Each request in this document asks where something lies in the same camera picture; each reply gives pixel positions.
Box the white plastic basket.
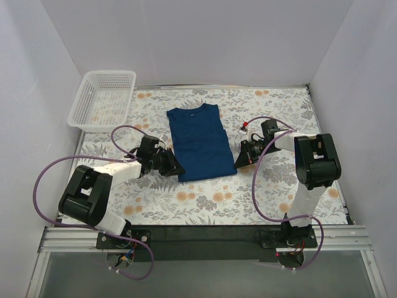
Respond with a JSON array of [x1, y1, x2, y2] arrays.
[[67, 70, 136, 133]]

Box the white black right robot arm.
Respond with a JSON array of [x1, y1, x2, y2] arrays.
[[234, 117, 341, 250]]

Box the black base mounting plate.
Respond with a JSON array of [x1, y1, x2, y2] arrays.
[[96, 225, 319, 262]]

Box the aluminium frame rail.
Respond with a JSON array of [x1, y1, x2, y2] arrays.
[[38, 225, 373, 252]]

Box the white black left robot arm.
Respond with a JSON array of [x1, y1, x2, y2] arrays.
[[58, 136, 185, 248]]

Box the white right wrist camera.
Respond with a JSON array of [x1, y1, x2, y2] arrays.
[[239, 122, 254, 142]]

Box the blue printed t-shirt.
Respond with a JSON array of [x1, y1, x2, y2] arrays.
[[166, 103, 237, 183]]

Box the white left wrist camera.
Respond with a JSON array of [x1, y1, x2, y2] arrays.
[[159, 134, 168, 150]]

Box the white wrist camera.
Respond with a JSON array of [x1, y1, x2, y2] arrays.
[[239, 122, 254, 142], [159, 134, 168, 150]]

